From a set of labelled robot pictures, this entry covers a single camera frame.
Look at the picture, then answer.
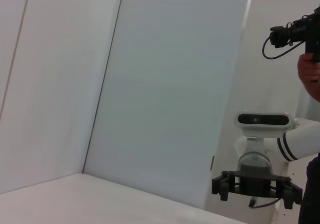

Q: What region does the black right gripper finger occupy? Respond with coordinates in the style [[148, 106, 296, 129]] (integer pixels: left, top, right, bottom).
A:
[[219, 179, 229, 202], [283, 184, 294, 210]]

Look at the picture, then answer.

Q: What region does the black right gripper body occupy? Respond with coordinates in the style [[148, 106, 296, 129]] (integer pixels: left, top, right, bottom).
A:
[[211, 164, 303, 206]]

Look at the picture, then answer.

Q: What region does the person's hand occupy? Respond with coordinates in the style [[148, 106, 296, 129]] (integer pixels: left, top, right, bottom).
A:
[[296, 52, 320, 101]]

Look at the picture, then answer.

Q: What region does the person's dark clothing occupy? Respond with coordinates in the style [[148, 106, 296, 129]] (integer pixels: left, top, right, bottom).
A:
[[298, 153, 320, 224]]

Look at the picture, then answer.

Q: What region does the right arm cable with plug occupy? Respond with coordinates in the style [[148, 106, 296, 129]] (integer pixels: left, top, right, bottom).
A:
[[248, 196, 283, 209]]

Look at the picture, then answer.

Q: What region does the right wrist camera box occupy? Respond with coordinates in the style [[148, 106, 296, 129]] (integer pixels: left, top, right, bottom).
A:
[[234, 112, 294, 145]]

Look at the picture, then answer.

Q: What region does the thin blue camera cable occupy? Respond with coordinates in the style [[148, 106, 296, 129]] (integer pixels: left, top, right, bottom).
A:
[[261, 35, 307, 60]]

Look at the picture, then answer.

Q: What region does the black handheld video camera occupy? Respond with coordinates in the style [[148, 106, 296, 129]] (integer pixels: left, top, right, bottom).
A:
[[269, 6, 320, 63]]

